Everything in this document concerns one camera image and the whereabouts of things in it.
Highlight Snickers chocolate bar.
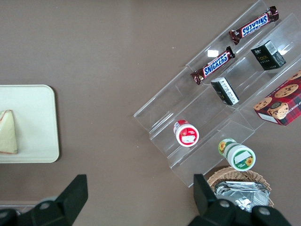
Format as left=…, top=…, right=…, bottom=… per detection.
left=229, top=6, right=280, bottom=46
left=190, top=46, right=236, bottom=86

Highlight silver foil container stack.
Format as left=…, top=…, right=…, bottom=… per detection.
left=215, top=180, right=270, bottom=214

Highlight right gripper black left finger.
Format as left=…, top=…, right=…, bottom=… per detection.
left=0, top=174, right=89, bottom=226

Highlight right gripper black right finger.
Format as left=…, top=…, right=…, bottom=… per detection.
left=185, top=173, right=292, bottom=226

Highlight red lid yogurt cup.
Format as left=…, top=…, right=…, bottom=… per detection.
left=173, top=119, right=200, bottom=147

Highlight red tartan cookie box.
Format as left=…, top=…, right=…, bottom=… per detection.
left=253, top=70, right=301, bottom=127

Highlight cream plastic tray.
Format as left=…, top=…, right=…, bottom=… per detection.
left=0, top=84, right=60, bottom=164

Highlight triangle sandwich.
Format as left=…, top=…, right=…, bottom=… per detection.
left=0, top=109, right=19, bottom=155

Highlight clear acrylic stepped riser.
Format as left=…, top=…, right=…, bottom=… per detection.
left=187, top=0, right=301, bottom=132
left=133, top=63, right=257, bottom=189

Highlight green lid yogurt cup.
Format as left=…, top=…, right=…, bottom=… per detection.
left=217, top=138, right=256, bottom=171

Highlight light wicker basket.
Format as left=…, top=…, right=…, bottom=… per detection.
left=206, top=166, right=275, bottom=214

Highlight small black carton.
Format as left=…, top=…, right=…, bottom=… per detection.
left=250, top=40, right=287, bottom=71
left=210, top=77, right=240, bottom=106

